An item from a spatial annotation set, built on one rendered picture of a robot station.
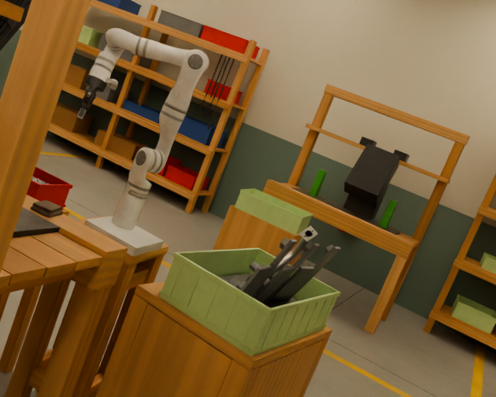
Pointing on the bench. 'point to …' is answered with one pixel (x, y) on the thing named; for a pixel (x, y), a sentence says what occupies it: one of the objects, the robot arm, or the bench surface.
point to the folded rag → (47, 209)
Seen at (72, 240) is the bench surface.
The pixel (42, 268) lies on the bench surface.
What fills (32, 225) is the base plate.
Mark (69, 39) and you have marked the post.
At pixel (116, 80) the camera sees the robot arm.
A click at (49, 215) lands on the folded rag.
